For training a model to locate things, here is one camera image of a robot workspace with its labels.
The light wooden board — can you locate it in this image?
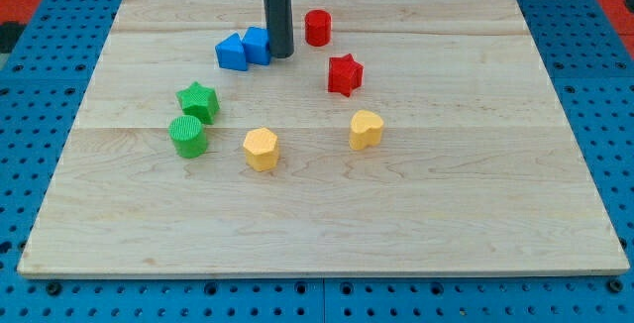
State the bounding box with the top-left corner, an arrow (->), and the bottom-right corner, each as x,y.
18,0 -> 630,279

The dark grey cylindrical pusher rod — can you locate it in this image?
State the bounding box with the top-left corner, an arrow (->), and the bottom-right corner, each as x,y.
264,0 -> 294,58

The red cylinder block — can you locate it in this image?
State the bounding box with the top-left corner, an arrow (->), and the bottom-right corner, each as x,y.
304,9 -> 332,47

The yellow hexagon block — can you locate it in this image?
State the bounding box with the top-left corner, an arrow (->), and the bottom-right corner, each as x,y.
243,128 -> 279,171

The red star block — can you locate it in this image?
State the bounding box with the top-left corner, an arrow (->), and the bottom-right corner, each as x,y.
328,54 -> 364,97

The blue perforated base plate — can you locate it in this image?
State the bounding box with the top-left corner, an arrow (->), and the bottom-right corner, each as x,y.
1,0 -> 633,322

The green star block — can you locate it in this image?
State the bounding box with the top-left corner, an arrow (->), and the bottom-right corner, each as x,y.
176,81 -> 220,125

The blue triangle block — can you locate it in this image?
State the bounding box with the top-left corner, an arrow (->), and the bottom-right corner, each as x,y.
215,33 -> 248,71

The blue cube block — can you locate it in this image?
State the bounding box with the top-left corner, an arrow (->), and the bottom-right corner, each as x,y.
242,27 -> 271,65

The green cylinder block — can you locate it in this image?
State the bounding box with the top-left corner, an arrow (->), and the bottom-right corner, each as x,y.
168,115 -> 208,159

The yellow heart block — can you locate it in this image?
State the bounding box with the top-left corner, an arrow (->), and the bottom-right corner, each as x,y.
349,110 -> 384,151

